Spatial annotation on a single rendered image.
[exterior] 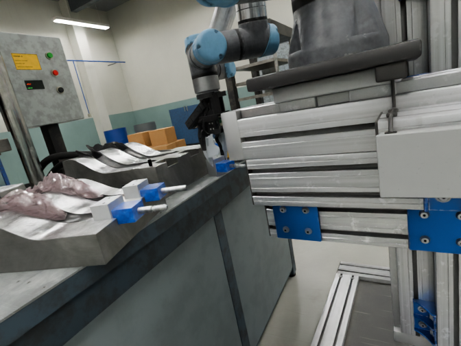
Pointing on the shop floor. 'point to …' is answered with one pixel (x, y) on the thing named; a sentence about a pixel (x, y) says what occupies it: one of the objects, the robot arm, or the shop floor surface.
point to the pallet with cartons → (158, 139)
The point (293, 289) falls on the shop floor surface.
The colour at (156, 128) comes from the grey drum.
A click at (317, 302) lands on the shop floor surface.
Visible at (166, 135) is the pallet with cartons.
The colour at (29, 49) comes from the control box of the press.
